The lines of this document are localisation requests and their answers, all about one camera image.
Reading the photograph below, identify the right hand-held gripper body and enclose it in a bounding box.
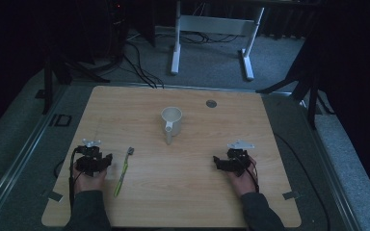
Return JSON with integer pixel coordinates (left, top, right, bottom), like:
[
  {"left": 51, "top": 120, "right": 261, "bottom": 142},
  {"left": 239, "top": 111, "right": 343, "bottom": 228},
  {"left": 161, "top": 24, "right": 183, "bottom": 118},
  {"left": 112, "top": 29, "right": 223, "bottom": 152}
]
[{"left": 222, "top": 139, "right": 252, "bottom": 177}]

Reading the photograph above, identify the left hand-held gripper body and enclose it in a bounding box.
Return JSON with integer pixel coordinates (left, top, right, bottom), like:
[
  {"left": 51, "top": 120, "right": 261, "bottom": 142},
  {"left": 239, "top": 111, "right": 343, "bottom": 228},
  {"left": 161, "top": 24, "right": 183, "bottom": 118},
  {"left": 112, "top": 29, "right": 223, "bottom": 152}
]
[{"left": 73, "top": 138, "right": 108, "bottom": 177}]

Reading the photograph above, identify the person's left hand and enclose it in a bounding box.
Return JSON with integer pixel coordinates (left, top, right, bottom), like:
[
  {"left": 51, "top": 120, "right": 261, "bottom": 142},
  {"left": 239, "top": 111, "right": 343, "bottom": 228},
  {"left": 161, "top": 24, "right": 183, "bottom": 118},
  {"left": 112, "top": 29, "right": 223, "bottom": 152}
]
[{"left": 72, "top": 162, "right": 108, "bottom": 195}]

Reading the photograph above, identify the person's right hand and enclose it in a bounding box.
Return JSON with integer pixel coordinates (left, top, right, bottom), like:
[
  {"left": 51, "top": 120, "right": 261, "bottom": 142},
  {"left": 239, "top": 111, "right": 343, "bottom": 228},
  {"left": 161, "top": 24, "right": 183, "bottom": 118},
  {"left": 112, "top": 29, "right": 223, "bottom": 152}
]
[{"left": 226, "top": 156, "right": 259, "bottom": 198}]

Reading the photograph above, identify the green toothbrush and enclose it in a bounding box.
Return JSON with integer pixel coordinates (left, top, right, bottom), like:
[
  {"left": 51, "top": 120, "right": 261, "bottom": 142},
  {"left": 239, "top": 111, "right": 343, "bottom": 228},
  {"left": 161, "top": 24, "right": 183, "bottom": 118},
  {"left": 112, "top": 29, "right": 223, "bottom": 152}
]
[{"left": 113, "top": 146, "right": 136, "bottom": 198}]

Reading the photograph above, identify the grey tape piece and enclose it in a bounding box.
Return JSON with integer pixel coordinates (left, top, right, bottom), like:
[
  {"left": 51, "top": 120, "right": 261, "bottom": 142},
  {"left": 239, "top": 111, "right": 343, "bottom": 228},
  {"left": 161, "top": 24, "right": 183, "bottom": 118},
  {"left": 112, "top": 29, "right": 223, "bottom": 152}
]
[
  {"left": 45, "top": 190, "right": 64, "bottom": 203},
  {"left": 281, "top": 191, "right": 301, "bottom": 201}
]

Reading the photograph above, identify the white cup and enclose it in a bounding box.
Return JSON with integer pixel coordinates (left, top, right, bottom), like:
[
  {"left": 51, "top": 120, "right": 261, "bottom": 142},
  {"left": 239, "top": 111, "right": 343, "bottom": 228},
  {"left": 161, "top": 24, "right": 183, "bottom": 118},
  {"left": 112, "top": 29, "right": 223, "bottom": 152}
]
[{"left": 160, "top": 106, "right": 183, "bottom": 146}]

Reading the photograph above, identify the black metal stand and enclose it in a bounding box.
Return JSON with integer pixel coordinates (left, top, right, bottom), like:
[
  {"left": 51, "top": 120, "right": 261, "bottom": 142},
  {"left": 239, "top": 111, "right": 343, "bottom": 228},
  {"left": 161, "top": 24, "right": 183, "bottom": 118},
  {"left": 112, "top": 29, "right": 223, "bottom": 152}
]
[
  {"left": 34, "top": 56, "right": 111, "bottom": 116},
  {"left": 255, "top": 61, "right": 335, "bottom": 131}
]

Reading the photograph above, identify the black computer tower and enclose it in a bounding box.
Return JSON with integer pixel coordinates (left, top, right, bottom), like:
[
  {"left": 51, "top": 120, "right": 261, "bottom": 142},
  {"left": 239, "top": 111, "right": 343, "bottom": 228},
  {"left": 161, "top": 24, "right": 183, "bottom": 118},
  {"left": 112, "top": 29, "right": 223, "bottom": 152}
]
[{"left": 106, "top": 0, "right": 130, "bottom": 61}]

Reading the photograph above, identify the right hand-held gripper cable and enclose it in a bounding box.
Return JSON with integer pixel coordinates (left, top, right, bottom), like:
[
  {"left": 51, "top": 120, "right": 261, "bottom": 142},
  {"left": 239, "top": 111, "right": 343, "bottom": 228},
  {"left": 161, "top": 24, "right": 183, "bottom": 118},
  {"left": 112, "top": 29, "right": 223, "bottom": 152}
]
[{"left": 246, "top": 158, "right": 260, "bottom": 194}]

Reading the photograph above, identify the hand-held gripper cable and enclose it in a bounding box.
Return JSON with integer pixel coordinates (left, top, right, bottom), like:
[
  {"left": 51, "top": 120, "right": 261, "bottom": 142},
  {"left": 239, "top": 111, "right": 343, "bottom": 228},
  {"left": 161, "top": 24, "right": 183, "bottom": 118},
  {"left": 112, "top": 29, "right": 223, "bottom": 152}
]
[
  {"left": 53, "top": 146, "right": 81, "bottom": 210},
  {"left": 246, "top": 158, "right": 260, "bottom": 194}
]

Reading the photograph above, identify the left hand-held gripper cable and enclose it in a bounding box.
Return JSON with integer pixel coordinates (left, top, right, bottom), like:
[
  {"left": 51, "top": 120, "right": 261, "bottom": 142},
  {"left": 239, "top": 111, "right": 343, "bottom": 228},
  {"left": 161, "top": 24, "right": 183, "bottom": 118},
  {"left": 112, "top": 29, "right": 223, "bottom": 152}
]
[{"left": 53, "top": 146, "right": 81, "bottom": 210}]

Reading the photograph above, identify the black floor cable bundle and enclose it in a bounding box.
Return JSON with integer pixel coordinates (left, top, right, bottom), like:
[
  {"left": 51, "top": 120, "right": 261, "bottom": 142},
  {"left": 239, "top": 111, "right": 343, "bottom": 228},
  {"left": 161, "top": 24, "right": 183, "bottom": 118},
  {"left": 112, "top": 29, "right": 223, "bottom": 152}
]
[{"left": 121, "top": 30, "right": 240, "bottom": 90}]

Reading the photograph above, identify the white desk frame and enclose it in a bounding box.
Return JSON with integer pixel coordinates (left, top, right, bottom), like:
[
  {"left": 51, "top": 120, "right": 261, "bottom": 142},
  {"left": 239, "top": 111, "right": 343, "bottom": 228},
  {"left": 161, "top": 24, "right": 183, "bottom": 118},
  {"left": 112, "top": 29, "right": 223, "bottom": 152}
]
[{"left": 170, "top": 0, "right": 266, "bottom": 82}]

